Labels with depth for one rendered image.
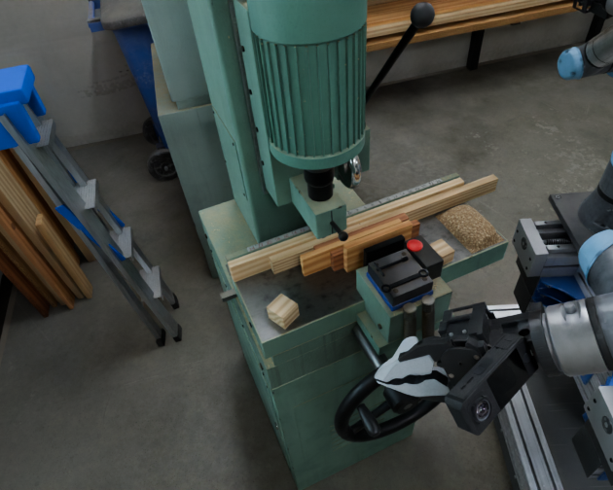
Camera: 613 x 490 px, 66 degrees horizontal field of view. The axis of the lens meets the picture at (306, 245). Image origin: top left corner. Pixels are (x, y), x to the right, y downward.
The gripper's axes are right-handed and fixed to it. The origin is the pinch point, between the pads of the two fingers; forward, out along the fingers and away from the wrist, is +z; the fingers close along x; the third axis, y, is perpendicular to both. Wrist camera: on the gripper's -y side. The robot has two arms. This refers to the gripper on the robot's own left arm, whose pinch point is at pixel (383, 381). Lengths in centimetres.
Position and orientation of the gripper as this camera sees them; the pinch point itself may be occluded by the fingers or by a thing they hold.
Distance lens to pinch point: 62.9
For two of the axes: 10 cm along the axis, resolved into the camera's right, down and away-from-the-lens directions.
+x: -4.9, -8.2, -2.8
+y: 3.6, -4.9, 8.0
